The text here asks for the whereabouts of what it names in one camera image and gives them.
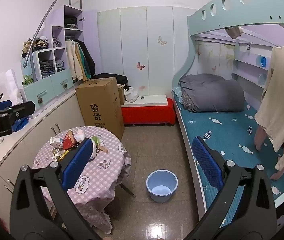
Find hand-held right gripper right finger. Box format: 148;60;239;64
192;136;277;240

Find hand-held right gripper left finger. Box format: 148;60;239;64
9;138;95;240

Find red snack bag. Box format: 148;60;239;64
62;129;77;150

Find gold white carton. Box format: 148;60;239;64
52;148;68;161

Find white wrapper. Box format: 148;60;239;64
74;129;85;142

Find brown paper piece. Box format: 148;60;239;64
95;144;109;154

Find white blue carton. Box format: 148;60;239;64
50;137;65;148

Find blue bucket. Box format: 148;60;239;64
146;169;179;204

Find blue bag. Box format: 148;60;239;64
13;117;29;132

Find white paper bag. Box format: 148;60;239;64
0;69;24;105

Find pink checked tablecloth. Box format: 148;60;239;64
32;126;132;234

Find white low cabinet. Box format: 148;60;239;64
0;87;86;204

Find teal candy print mattress sheet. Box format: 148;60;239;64
173;87;284;228

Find metal handrail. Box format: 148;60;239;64
23;0;85;68

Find dark folded clothes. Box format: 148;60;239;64
40;59;56;79

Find large cardboard box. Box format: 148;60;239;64
75;77;125;140

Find pile of khaki clothes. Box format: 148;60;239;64
22;37;49;58

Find white jacket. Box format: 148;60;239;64
65;40;78;81

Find grey duvet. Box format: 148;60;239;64
179;74;245;113

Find cream jacket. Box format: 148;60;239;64
74;41;85;81

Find striped pillow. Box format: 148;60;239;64
174;87;184;103

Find green garment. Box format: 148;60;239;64
80;44;90;80

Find red storage bench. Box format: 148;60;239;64
121;98;176;126

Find small cardboard box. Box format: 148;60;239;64
118;85;126;106

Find black coat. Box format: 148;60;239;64
78;39;96;79

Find white plastic bag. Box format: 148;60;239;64
124;86;140;103

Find white board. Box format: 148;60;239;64
121;94;169;107

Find black clothing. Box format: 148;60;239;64
93;73;128;86

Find lilac stair shelf unit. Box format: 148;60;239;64
20;5;85;119

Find black folded clothes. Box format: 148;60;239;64
64;17;79;29

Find cream sweater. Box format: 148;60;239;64
254;44;284;180

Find lilac bed shelf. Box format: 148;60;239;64
233;42;275;88

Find beige cloth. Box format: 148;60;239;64
226;26;244;40

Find teal bunk bed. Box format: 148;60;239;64
171;0;284;217

